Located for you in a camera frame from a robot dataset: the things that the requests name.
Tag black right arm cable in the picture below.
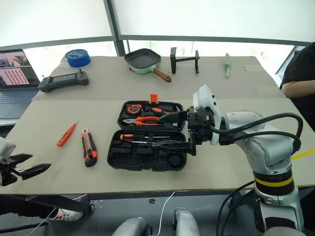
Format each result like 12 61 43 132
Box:
209 112 304 158

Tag orange black utility knife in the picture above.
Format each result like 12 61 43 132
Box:
81 128 98 168

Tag orange test pen screwdriver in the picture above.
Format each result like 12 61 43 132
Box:
56 120 79 148

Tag pale green knife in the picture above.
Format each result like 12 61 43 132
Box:
224 52 233 79

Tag orange black screwdriver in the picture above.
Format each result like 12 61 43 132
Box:
119 133 171 142

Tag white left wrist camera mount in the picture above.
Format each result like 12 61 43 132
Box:
0 136 17 161

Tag person in black shirt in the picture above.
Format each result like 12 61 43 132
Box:
280 41 315 129

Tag white red shoe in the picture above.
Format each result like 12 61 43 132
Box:
48 207 85 222

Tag orange black tape measure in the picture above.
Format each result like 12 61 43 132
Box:
125 103 143 115

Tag open laptop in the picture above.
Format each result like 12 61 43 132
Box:
0 48 41 119

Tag green square frying pan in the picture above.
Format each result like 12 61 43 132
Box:
124 48 172 84

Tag yellow floor tape strip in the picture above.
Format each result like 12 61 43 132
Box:
291 148 315 161

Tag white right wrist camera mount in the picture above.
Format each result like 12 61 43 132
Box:
192 84 222 146

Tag black plastic tool case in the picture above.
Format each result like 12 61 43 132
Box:
106 93 189 173

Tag orange handled pliers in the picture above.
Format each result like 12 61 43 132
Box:
122 116 161 127

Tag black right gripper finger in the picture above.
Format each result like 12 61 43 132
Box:
157 111 190 125
151 140 192 150

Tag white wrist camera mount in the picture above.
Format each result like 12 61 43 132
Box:
192 84 222 146
0 136 17 161

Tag grey rounded shape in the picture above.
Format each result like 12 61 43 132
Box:
111 217 151 236
173 206 201 236

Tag dark window frame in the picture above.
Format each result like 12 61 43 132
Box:
0 0 315 58

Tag blue tape roll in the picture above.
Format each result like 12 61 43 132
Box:
64 48 92 68

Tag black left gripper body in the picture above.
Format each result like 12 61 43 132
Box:
0 157 18 187

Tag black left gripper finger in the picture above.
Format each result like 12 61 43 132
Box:
10 153 33 165
17 163 52 180

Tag black handheld controller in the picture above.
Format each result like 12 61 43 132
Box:
37 69 90 93

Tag orange black hammer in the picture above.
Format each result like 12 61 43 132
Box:
143 105 173 117

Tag black cable under table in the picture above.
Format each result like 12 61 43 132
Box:
216 180 257 236

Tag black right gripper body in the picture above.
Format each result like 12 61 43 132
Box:
187 105 213 157

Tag black table frame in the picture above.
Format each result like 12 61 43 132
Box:
0 194 95 215

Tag white cable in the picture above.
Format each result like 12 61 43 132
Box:
156 191 176 236
24 194 88 236

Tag black metal stand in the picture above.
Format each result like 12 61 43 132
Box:
170 47 201 75

